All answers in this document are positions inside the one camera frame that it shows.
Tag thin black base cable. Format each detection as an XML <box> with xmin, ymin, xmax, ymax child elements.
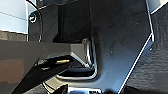
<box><xmin>25</xmin><ymin>0</ymin><xmax>45</xmax><ymax>44</ymax></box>

